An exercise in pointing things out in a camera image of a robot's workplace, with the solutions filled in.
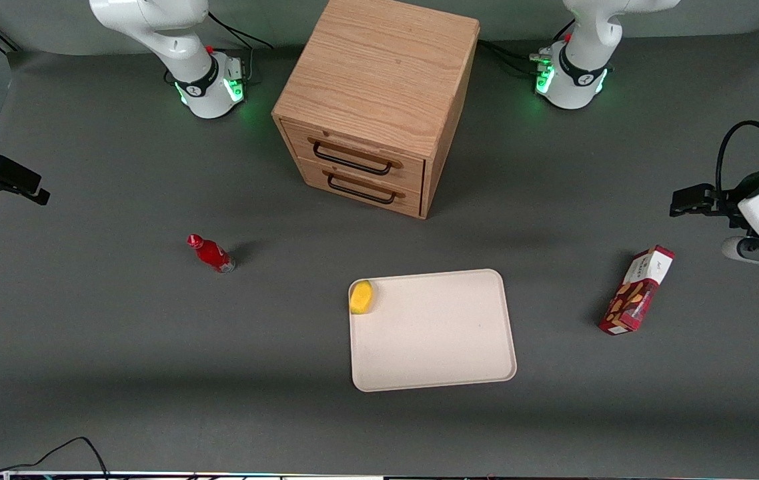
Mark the wooden drawer cabinet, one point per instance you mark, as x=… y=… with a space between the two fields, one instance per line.
x=379 y=60

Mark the wooden drawer front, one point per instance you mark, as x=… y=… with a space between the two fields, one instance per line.
x=413 y=203
x=413 y=176

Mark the yellow lemon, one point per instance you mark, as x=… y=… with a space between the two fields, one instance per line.
x=361 y=298

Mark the red cookie box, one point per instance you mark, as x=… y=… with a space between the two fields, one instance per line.
x=636 y=293

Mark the red plastic bottle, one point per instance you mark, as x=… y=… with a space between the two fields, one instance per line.
x=213 y=254

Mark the cream rectangular tray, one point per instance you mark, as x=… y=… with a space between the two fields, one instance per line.
x=433 y=333

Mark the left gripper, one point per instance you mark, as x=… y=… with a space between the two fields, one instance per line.
x=719 y=200

